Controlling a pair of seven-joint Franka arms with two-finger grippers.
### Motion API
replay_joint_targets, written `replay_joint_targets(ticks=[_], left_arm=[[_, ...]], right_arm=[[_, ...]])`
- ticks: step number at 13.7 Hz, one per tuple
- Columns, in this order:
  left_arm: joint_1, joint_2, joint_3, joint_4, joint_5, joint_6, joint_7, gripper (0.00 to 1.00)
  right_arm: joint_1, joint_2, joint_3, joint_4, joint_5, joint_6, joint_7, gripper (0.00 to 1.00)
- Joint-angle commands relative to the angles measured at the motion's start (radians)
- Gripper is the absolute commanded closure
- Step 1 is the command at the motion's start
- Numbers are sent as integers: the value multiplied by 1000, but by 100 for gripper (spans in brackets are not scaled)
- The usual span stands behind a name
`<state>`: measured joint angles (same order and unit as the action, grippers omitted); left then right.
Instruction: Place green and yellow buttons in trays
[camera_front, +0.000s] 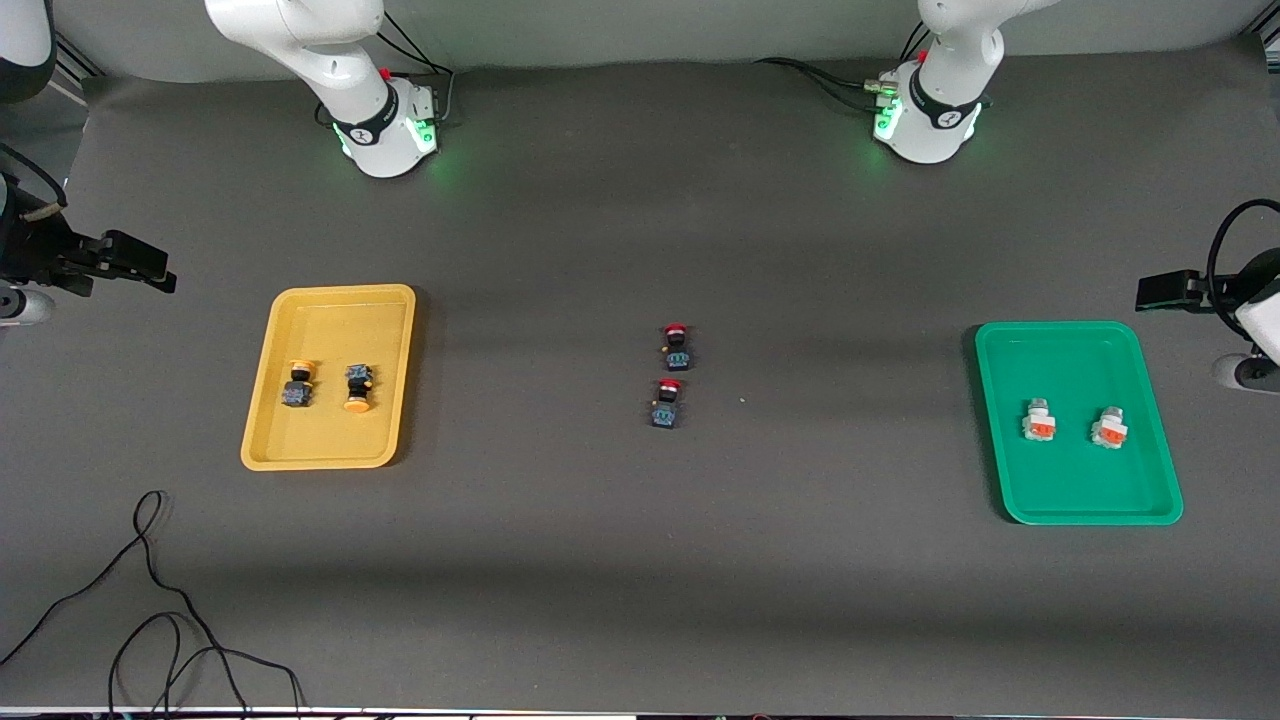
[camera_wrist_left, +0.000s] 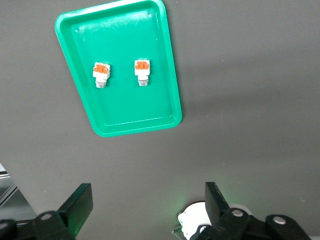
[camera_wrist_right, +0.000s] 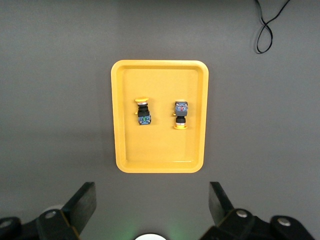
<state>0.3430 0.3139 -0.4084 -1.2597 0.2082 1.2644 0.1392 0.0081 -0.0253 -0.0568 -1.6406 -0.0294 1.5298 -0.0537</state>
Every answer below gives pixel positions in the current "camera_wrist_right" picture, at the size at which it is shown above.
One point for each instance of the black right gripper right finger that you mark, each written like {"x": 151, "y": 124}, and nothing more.
{"x": 237, "y": 225}

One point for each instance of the yellow plastic tray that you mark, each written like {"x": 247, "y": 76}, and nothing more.
{"x": 160, "y": 150}

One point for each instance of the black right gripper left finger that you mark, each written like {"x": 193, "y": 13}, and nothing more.
{"x": 65, "y": 222}

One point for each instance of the orange mushroom push button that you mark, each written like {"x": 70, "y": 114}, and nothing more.
{"x": 143, "y": 113}

